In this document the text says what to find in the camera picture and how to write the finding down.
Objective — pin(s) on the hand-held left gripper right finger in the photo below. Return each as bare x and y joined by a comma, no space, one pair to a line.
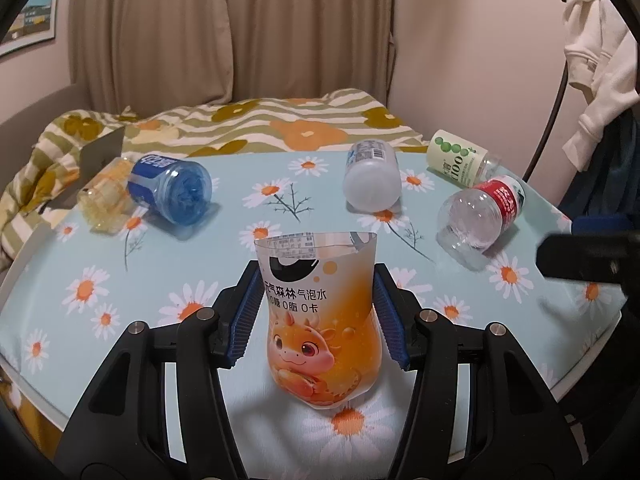
391,317

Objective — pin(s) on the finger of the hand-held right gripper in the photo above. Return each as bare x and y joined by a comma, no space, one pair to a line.
580,255

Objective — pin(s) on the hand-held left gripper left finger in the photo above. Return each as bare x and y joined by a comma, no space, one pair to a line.
243,317

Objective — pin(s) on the red label clear cup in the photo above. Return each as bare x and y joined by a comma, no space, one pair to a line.
475,215

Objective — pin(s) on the white frosted plastic cup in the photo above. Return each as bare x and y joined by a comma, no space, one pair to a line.
372,180

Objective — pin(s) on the blue label plastic cup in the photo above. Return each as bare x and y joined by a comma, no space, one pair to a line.
170,187

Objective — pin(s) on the green label plastic cup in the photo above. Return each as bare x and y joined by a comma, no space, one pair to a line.
457,155

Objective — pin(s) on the dark blue hanging garment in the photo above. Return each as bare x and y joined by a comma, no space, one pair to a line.
615,180

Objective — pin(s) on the daisy print tablecloth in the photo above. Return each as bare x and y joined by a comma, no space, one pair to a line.
310,195

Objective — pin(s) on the black rack pole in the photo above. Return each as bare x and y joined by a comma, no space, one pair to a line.
552,115

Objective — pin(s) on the striped floral blanket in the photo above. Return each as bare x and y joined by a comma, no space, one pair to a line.
260,125

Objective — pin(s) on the white hanging garment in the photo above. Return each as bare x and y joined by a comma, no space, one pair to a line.
600,60

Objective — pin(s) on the grey flat board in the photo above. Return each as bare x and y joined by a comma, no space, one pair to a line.
102,157

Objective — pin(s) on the beige curtain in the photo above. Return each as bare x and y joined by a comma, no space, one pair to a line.
225,35

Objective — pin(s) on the grey upholstered headboard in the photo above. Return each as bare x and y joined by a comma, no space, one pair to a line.
45,105

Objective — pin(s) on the wall poster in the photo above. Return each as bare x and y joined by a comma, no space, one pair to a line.
35,15

